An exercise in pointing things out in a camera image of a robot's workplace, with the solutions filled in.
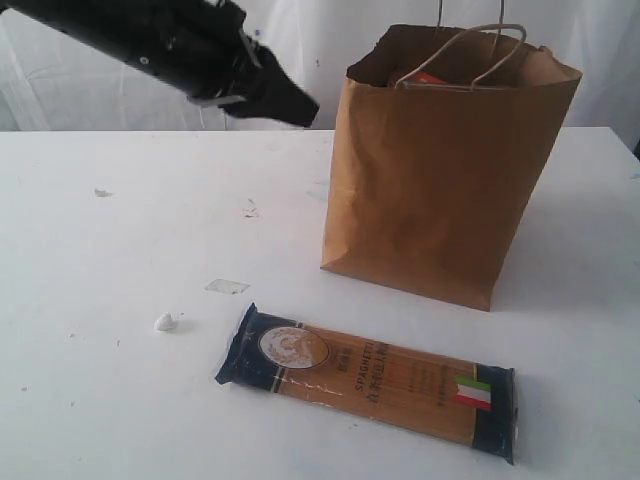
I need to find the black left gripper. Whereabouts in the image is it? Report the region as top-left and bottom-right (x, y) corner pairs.
(114, 1), (319, 128)

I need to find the small brown orange-label pouch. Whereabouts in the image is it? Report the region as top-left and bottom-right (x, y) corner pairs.
(409, 72), (446, 85)

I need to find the clear tape patch on table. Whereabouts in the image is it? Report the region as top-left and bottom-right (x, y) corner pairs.
(205, 279), (249, 295)

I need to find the large brown paper bag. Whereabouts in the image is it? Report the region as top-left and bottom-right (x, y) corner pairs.
(321, 20), (582, 311)

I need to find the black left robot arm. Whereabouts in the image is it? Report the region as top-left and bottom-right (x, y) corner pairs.
(1, 0), (319, 128)

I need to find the white putty lump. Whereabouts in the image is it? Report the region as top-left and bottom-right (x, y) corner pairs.
(154, 312), (177, 332)

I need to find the white backdrop curtain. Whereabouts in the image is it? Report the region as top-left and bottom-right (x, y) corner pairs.
(1, 0), (639, 148)

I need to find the spaghetti packet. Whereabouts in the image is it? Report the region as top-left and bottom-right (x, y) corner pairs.
(215, 305), (517, 463)

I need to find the torn white paper scrap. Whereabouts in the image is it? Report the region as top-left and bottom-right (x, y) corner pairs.
(243, 199), (260, 218)

